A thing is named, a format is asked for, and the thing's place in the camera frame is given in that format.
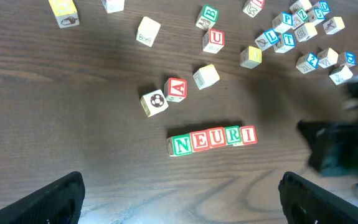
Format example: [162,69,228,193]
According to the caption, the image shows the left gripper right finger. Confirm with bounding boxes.
[278,172,358,224]

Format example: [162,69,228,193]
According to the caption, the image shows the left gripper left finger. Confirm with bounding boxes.
[0,171,85,224]

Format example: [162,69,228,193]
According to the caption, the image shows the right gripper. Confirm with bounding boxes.
[297,76,358,177]

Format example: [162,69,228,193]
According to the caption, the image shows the red i block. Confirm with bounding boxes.
[233,126,258,146]
[243,0,265,18]

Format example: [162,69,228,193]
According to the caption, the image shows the green R block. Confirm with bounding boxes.
[224,126,242,145]

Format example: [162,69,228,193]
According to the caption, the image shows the red u block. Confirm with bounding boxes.
[207,127,227,148]
[202,29,225,54]

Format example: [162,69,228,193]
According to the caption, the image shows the red E block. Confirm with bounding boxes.
[190,130,210,152]

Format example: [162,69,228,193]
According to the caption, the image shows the green N block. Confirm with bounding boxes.
[167,134,194,157]

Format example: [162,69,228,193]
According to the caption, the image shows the white block right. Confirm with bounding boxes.
[329,65,353,85]

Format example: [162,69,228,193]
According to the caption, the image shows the blue D block lower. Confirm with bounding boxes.
[336,52,357,68]

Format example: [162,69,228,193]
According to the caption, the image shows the blue d block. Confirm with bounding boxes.
[312,1,331,15]
[336,52,357,68]

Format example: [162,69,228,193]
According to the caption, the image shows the blue 2 block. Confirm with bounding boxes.
[296,52,319,74]

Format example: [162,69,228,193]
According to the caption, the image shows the blue T block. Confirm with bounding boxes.
[273,32,296,54]

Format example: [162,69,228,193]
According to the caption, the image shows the yellow block below Z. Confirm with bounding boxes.
[294,22,318,42]

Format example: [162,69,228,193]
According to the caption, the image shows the plain yellow block centre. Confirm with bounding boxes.
[240,46,262,69]

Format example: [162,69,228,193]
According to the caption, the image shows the blue 5 block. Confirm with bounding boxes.
[307,8,325,26]

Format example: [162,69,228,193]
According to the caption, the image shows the blue L block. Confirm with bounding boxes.
[255,29,280,51]

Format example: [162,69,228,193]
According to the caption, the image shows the white soccer ball block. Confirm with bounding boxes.
[140,90,169,117]

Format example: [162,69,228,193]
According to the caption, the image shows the blue P block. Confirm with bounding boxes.
[272,12,293,34]

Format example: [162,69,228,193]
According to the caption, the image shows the blue D block upper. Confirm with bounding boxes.
[312,1,331,15]

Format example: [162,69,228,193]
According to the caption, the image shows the yellow block top right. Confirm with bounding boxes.
[290,0,312,14]

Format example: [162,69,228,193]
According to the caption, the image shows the yellow block beside E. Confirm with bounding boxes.
[193,64,220,90]

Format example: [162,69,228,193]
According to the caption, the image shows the red A block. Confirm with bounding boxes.
[164,77,187,103]

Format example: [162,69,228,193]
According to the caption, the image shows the yellow block far left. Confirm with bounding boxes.
[49,0,80,29]

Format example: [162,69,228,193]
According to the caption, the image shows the yellow O block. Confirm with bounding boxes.
[136,16,161,47]

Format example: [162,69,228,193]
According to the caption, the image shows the green B block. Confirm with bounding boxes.
[195,4,219,30]

